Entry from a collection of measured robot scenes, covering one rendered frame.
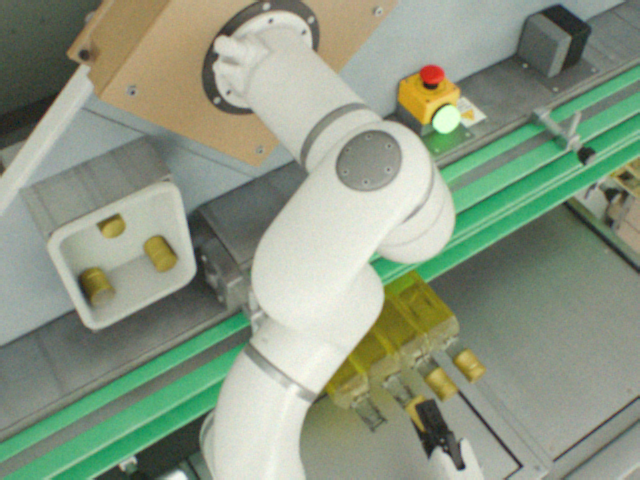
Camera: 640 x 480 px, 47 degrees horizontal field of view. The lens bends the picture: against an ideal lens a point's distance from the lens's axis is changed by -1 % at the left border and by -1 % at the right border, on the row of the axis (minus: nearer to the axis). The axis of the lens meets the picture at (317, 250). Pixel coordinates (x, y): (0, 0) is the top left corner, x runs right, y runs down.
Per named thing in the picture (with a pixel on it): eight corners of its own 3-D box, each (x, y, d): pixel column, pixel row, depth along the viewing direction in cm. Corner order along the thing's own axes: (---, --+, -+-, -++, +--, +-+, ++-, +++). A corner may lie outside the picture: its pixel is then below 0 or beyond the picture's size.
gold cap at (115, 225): (84, 204, 95) (98, 227, 93) (110, 193, 96) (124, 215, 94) (90, 221, 98) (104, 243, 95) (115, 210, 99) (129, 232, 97)
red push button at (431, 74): (428, 98, 116) (431, 82, 113) (412, 84, 118) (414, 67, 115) (447, 89, 117) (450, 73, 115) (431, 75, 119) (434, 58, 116)
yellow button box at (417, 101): (393, 110, 124) (421, 137, 120) (398, 76, 118) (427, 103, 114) (426, 95, 126) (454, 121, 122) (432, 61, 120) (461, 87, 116)
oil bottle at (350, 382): (270, 316, 122) (344, 418, 112) (268, 299, 117) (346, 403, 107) (299, 300, 124) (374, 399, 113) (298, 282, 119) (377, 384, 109)
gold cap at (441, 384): (421, 384, 114) (439, 406, 111) (424, 374, 111) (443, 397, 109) (439, 373, 115) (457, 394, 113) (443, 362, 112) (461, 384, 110)
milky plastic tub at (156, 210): (65, 291, 107) (90, 335, 103) (17, 193, 89) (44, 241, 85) (172, 239, 113) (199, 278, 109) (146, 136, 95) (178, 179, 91)
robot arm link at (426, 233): (322, 191, 83) (410, 293, 75) (274, 138, 71) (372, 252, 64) (388, 134, 82) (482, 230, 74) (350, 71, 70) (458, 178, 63)
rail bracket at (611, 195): (552, 177, 151) (599, 220, 144) (561, 154, 145) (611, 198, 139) (565, 169, 152) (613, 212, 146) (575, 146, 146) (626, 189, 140)
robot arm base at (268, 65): (174, 89, 80) (246, 179, 73) (229, -13, 75) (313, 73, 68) (272, 110, 92) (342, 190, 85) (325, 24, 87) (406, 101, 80)
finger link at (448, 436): (467, 489, 99) (449, 464, 104) (463, 444, 96) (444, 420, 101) (459, 492, 99) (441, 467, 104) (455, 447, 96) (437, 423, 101)
